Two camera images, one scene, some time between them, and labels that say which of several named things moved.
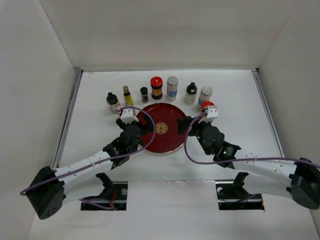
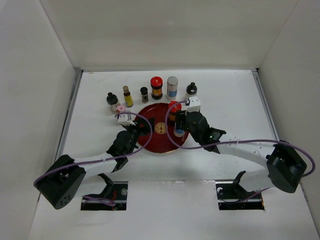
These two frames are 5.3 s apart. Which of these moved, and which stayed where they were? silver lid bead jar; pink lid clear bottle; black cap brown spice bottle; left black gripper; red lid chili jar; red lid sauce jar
Moved: red lid chili jar; silver lid bead jar
Stayed: left black gripper; pink lid clear bottle; black cap brown spice bottle; red lid sauce jar
